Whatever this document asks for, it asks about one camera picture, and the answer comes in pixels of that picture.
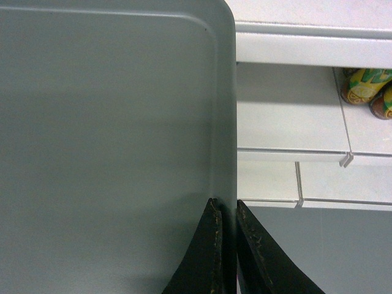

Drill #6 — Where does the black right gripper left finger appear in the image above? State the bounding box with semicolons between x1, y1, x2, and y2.
163;198;223;294

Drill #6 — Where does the white bottom shelf board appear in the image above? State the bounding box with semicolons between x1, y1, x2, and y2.
237;160;391;211

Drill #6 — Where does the white upper shelf board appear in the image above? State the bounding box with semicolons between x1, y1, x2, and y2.
227;1;391;69

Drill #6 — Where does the grey-silver rectangular tray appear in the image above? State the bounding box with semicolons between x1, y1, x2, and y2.
1;1;236;293

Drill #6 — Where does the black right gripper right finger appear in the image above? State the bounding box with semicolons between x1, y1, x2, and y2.
236;200;323;294

